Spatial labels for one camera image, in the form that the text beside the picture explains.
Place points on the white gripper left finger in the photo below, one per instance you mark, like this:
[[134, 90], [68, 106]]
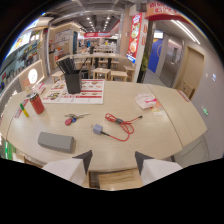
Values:
[[68, 168]]

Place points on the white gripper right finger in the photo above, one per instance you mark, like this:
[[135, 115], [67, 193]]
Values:
[[156, 168]]

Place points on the gray rectangular box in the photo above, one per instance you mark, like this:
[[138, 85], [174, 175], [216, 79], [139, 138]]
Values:
[[56, 141]]

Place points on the gray charger plug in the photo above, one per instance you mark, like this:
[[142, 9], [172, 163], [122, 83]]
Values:
[[98, 129]]

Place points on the keys with red fob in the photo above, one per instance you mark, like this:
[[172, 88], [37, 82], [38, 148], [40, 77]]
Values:
[[73, 118]]

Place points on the orange table sticker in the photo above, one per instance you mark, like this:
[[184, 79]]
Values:
[[157, 108]]

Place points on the white pink tissue packet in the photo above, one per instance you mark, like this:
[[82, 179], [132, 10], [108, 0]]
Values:
[[145, 100]]

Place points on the yellow green highlighter pen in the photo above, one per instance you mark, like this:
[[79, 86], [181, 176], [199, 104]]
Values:
[[24, 110]]

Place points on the red white menu sheet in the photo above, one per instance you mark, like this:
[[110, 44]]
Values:
[[76, 92]]

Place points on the wooden chair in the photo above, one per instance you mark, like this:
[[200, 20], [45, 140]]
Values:
[[187, 89]]

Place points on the white pink paper packet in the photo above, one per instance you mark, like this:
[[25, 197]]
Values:
[[38, 88]]

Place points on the black chopstick holder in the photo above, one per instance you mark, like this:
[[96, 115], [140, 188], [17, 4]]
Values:
[[73, 83]]

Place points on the wooden stool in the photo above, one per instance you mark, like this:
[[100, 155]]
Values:
[[101, 72], [119, 75], [129, 72]]

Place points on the bundle of black chopsticks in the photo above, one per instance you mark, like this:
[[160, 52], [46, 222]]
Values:
[[68, 66]]

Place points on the wooden dining table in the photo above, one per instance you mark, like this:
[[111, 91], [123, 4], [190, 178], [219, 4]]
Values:
[[91, 56]]

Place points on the red food poster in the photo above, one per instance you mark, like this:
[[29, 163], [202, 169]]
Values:
[[134, 37]]

